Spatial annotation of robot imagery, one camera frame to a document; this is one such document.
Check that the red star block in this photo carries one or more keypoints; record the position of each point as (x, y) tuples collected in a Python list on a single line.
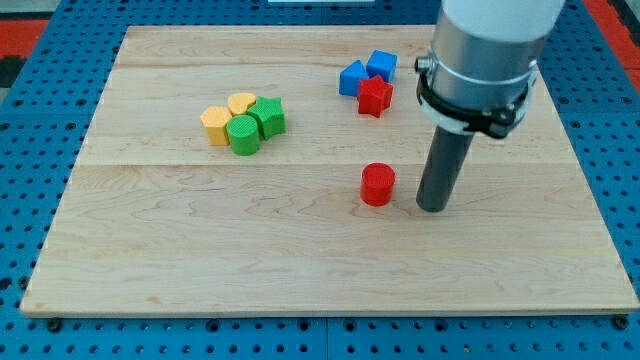
[(374, 96)]

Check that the yellow heart block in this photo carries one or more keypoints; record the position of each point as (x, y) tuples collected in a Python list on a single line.
[(240, 103)]

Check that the red cylinder block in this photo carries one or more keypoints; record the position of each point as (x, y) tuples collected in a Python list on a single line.
[(377, 182)]

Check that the green star block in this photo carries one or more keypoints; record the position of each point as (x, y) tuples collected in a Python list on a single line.
[(270, 117)]

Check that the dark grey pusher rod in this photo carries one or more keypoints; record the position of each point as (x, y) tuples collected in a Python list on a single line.
[(446, 156)]

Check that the light wooden board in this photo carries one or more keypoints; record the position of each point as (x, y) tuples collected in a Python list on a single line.
[(155, 222)]

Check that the blue cube block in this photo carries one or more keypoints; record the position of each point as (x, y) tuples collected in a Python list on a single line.
[(383, 64)]

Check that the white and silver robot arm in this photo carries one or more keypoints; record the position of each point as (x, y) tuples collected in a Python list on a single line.
[(486, 50)]

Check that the yellow hexagon block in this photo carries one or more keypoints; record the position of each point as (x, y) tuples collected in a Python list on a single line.
[(214, 120)]

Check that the green cylinder block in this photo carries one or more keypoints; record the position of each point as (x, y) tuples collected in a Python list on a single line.
[(243, 135)]

